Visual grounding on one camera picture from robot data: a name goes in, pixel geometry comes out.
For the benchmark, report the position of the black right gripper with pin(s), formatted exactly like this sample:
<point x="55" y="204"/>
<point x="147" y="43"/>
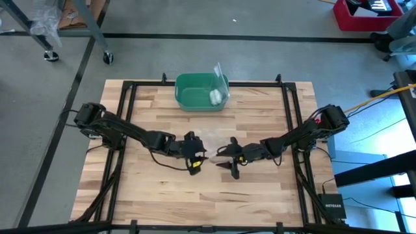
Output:
<point x="247" y="152"/>

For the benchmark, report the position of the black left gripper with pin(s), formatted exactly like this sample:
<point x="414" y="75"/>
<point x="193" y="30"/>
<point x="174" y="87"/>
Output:
<point x="190" y="146"/>

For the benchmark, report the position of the clear plastic bag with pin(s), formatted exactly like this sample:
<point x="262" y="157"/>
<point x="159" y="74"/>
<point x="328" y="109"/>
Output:
<point x="214" y="139"/>

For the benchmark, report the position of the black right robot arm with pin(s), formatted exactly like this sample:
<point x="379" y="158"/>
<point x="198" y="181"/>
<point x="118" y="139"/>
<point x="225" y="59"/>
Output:
<point x="305" y="131"/>

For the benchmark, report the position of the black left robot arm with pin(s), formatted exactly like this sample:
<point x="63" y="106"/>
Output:
<point x="130" y="130"/>

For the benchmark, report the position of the green plastic bin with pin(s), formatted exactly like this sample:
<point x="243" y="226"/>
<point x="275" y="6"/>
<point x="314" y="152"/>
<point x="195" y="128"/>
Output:
<point x="191" y="94"/>

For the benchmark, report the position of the clear bag with cotton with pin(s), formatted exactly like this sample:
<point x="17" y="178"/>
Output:
<point x="221" y="79"/>

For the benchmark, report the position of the black metal beam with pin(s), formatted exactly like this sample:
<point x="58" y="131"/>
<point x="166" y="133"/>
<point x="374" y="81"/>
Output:
<point x="373" y="169"/>

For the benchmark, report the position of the black floor stand base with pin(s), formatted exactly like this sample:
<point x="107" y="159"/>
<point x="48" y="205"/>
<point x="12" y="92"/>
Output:
<point x="382" y="93"/>

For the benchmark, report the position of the grey metal work table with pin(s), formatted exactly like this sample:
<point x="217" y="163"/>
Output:
<point x="92" y="29"/>

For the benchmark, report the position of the red plastic crate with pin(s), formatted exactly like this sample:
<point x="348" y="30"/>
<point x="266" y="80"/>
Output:
<point x="341" y="19"/>

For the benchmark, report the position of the person's black shoe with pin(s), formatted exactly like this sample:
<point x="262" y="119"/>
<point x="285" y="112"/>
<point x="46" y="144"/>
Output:
<point x="382" y="48"/>
<point x="380" y="37"/>

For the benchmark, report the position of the brown cardboard box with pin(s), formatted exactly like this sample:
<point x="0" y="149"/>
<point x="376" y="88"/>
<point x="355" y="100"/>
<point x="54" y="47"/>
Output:
<point x="70" y="16"/>

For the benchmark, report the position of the crumpled clear plastic wrap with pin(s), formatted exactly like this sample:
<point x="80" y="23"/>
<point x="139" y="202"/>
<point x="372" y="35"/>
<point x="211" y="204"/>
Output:
<point x="45" y="22"/>

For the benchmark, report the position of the person's leg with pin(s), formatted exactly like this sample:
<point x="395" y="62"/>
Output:
<point x="403" y="45"/>
<point x="403" y="26"/>

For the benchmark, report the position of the black device with white keys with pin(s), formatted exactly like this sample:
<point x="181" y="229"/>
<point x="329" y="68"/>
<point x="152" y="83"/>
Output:
<point x="380" y="5"/>

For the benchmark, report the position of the black aluminium table frame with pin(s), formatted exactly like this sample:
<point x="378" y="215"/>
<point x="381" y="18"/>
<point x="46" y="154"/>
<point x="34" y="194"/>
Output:
<point x="253" y="84"/>

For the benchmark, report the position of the black Netgear network switch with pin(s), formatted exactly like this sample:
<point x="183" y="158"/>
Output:
<point x="331" y="206"/>

